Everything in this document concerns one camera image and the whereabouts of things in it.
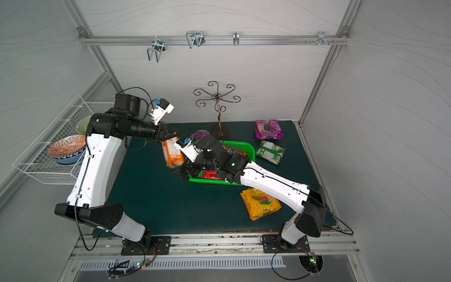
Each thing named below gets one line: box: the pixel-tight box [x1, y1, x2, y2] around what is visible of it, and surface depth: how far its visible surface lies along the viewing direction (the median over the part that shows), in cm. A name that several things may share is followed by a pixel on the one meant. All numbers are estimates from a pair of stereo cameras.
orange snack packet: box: [161, 136, 185, 169], surface depth 69 cm
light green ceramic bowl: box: [75, 114, 93, 135], surface depth 71 cm
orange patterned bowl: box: [47, 134, 87, 157], surface depth 64 cm
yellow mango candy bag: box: [240, 188, 282, 221], surface depth 81 cm
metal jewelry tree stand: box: [193, 81, 242, 137], surface depth 92 cm
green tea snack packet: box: [256, 140, 286, 166], surface depth 106 cm
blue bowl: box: [51, 145, 87, 165], surface depth 58 cm
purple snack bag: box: [255, 119, 284, 140], surface depth 113 cm
